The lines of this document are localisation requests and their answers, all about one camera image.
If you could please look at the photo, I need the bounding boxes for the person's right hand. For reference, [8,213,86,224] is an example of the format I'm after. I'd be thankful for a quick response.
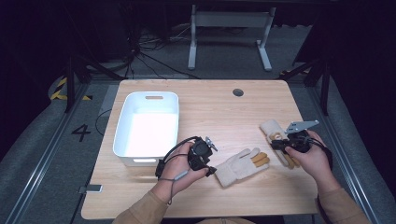
[284,130,339,192]

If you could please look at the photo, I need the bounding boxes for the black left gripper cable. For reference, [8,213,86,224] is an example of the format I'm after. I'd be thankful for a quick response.
[154,135,200,180]

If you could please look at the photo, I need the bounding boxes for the black floor cables bundle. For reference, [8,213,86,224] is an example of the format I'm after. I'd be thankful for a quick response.
[122,22,202,80]

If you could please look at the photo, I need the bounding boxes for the cream knit glove yellow fingertips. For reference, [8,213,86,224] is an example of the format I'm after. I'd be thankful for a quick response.
[214,147,271,189]
[259,119,302,170]

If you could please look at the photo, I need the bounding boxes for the white metal desk frame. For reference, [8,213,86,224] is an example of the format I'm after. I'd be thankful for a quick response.
[187,4,277,72]

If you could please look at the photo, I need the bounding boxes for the thin black cable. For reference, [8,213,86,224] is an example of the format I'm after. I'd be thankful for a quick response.
[94,108,113,137]

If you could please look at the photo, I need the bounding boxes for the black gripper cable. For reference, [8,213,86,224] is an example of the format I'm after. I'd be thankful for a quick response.
[306,135,334,172]
[154,135,200,180]

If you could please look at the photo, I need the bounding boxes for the white plastic storage bin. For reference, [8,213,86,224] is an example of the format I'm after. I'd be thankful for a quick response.
[112,91,180,168]

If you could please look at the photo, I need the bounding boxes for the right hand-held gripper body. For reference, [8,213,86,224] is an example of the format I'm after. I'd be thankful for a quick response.
[284,119,320,154]

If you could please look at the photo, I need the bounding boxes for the person's lap tan clothing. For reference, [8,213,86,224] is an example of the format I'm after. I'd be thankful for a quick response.
[195,217,257,224]

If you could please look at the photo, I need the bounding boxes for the small silver flat device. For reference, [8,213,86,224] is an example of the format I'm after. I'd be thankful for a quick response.
[77,184,104,195]

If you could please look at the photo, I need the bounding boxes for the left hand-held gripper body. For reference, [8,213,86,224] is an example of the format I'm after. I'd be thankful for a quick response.
[187,135,219,172]

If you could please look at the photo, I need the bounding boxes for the yellow black hazard tape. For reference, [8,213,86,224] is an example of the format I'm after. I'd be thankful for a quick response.
[49,77,93,102]

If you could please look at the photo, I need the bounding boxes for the person's left hand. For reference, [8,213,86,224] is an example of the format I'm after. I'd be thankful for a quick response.
[152,148,209,200]

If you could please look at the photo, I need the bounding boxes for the black metal stand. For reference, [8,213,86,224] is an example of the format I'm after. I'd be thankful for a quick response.
[64,55,126,114]
[279,57,332,117]

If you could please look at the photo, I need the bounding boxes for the grey wrist cord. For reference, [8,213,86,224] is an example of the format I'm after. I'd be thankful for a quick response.
[157,169,190,206]

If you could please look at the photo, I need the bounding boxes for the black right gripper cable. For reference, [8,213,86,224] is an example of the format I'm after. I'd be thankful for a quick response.
[306,135,334,172]

